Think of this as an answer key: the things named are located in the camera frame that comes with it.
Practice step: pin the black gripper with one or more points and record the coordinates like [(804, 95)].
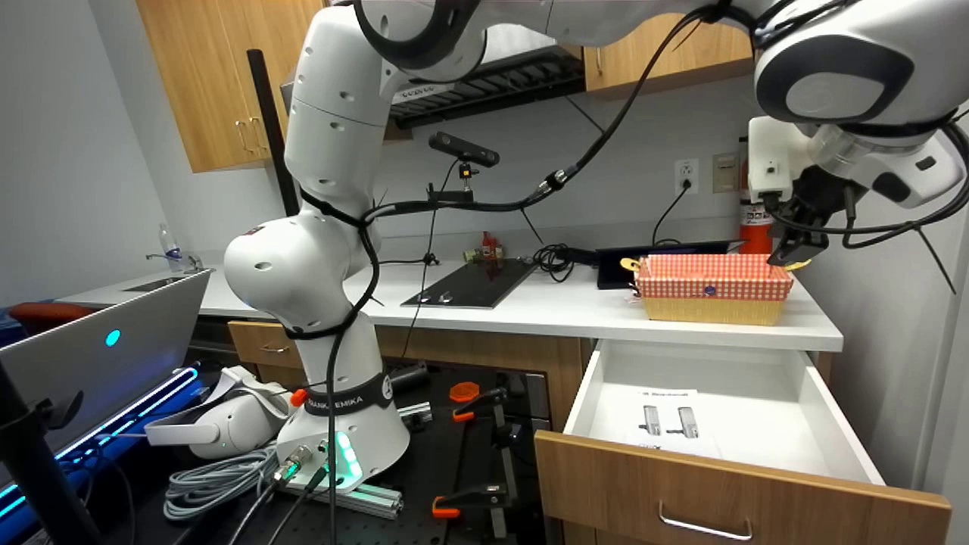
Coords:
[(819, 202)]

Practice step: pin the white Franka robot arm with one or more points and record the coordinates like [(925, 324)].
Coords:
[(333, 122)]

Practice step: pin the red fire extinguisher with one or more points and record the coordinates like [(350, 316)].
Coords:
[(755, 235)]

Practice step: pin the red checkered box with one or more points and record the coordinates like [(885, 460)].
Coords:
[(715, 275)]

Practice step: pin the black cooktop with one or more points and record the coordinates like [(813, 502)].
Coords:
[(475, 284)]

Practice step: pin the orange black clamp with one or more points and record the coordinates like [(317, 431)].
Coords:
[(444, 508), (465, 391)]

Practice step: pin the black vertical pole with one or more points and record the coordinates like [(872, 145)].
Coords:
[(270, 132)]

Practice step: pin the white VR headset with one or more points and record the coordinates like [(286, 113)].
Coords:
[(216, 425)]

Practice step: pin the large wooden upper cabinet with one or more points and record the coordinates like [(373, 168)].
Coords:
[(201, 92)]

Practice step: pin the metal faucet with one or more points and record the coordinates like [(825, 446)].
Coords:
[(169, 252)]

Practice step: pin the grey laptop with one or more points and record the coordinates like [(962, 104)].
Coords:
[(111, 351)]

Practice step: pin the red object behind laptop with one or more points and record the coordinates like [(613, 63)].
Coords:
[(39, 311)]

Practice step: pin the black tripod stand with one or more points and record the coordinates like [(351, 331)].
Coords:
[(34, 465)]

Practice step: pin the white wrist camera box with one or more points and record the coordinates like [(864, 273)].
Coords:
[(773, 153)]

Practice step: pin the white wall outlet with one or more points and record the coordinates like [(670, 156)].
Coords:
[(685, 173)]

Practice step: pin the small grey metal bracket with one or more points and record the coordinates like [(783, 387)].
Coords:
[(653, 419), (687, 422)]

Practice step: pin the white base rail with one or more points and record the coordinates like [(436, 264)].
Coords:
[(351, 498)]

